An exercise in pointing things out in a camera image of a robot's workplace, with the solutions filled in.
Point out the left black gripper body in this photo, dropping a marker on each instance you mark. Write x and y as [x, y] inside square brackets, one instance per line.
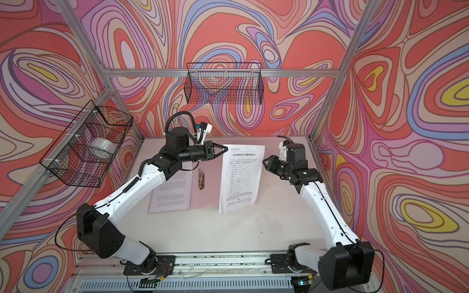
[196, 154]

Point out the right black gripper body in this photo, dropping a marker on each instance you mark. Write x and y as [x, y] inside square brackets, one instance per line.
[290, 168]

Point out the printed english text sheet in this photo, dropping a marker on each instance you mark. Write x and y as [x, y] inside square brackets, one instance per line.
[172, 195]

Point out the pink file folder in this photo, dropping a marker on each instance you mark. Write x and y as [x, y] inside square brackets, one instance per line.
[210, 196]

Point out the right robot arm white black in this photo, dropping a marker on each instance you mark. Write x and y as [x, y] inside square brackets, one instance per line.
[347, 261]

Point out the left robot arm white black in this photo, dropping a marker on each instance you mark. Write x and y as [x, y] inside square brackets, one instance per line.
[97, 224]

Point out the metal folder clip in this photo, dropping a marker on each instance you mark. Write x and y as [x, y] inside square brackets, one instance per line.
[201, 181]

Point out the white tape roll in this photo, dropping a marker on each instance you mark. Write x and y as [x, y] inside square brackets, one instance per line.
[102, 148]

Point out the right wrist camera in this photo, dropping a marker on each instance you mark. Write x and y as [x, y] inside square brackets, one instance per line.
[283, 150]

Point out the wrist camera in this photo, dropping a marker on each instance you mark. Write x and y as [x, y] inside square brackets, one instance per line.
[283, 150]
[203, 129]

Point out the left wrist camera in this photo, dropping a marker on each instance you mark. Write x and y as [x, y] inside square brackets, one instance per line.
[203, 129]

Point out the black wire basket back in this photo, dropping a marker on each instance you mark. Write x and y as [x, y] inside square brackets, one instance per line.
[230, 83]

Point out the black wire basket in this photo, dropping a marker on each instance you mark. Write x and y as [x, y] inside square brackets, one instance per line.
[230, 83]
[72, 163]

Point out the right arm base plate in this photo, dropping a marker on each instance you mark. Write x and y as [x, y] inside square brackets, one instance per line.
[281, 264]

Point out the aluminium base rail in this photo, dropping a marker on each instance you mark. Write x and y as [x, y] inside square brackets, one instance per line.
[227, 272]

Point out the black wire basket left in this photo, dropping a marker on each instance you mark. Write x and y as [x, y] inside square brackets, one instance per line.
[72, 163]

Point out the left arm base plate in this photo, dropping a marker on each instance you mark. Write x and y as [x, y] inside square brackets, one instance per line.
[159, 265]

